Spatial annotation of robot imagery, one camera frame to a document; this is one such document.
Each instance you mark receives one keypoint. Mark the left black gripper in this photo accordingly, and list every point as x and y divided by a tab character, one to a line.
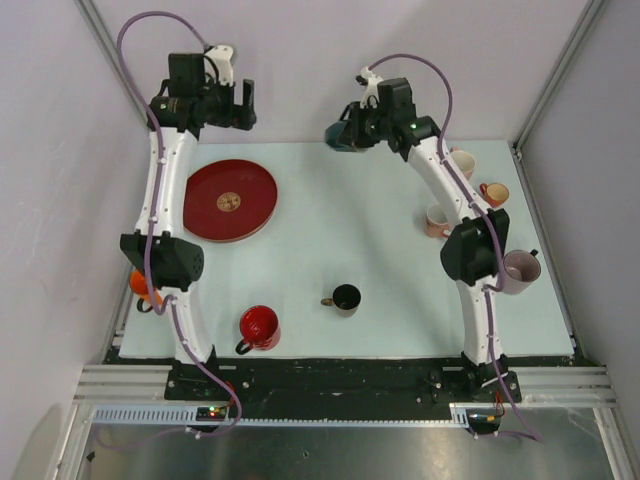
239	117

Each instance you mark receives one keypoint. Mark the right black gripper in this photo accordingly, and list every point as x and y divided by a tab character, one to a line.
357	114

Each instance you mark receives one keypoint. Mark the dark green mug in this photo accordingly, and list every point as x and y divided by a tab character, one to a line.
338	135

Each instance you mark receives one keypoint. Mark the light pink tall mug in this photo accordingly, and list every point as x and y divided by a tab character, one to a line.
465	161

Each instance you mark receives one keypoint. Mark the small pink mug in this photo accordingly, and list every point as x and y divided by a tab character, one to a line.
436	224

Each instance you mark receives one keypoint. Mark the small orange mug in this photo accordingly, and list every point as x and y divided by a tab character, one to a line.
495	194

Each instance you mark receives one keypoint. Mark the brown speckled mug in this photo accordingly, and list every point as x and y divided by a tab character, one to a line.
345	300

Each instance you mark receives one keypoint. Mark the large orange mug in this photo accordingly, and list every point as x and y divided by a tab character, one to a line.
138	285

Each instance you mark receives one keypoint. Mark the mauve pink mug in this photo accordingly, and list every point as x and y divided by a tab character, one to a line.
522	269

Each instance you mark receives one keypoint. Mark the red mug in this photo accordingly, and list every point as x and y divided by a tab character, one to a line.
260	330

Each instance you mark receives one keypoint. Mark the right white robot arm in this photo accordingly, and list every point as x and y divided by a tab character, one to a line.
472	255

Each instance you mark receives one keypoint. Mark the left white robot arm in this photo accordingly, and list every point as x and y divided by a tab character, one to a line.
158	247

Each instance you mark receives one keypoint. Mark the red round tray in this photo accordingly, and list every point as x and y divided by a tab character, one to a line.
229	200

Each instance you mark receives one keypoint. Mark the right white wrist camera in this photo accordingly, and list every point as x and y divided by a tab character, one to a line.
369	81

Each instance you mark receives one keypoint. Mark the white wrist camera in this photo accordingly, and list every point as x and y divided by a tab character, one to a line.
369	81
221	58

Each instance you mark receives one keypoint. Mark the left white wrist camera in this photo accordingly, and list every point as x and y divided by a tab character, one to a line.
221	58

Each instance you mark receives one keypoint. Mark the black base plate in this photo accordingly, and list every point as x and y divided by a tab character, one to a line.
362	390

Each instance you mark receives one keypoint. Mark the grey cable duct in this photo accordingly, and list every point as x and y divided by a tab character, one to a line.
194	415

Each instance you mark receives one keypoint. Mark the aluminium frame rail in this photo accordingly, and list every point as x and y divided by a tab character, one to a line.
122	384

